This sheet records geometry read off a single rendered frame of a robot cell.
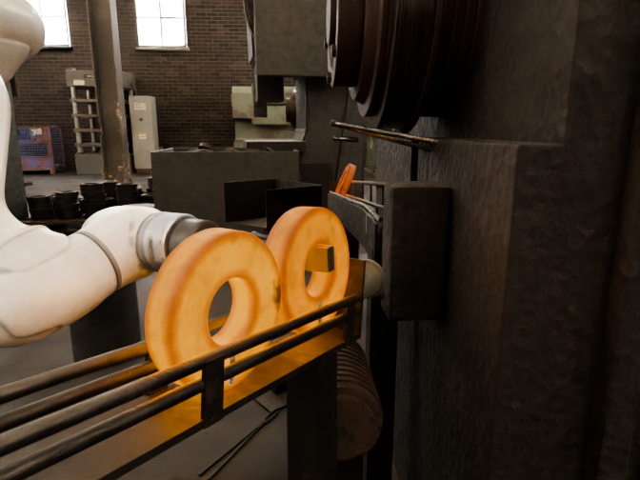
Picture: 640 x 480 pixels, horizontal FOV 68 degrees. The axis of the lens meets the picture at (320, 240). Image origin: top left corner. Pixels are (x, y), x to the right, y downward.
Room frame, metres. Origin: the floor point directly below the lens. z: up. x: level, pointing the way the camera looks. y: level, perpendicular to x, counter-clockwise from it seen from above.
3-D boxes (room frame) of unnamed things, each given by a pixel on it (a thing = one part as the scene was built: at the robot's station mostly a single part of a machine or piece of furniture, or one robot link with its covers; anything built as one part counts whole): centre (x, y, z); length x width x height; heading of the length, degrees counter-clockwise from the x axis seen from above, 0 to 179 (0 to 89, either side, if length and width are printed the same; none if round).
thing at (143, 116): (10.28, 4.21, 1.03); 1.54 x 0.94 x 2.05; 93
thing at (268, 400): (1.53, 0.16, 0.36); 0.26 x 0.20 x 0.72; 38
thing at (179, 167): (3.76, 0.70, 0.39); 1.03 x 0.83 x 0.79; 97
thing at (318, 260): (0.56, 0.02, 0.74); 0.07 x 0.01 x 0.03; 59
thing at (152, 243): (0.68, 0.21, 0.73); 0.09 x 0.06 x 0.09; 148
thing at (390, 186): (0.82, -0.17, 0.68); 0.11 x 0.08 x 0.24; 93
